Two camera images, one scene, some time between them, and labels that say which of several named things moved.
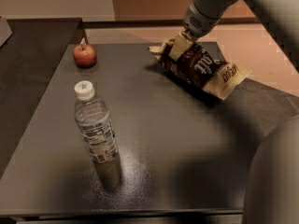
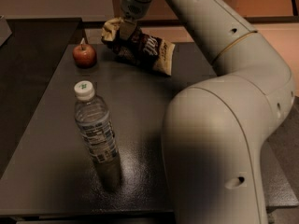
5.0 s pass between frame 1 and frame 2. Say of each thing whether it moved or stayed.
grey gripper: moved
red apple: stayed
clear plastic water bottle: stayed
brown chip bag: moved
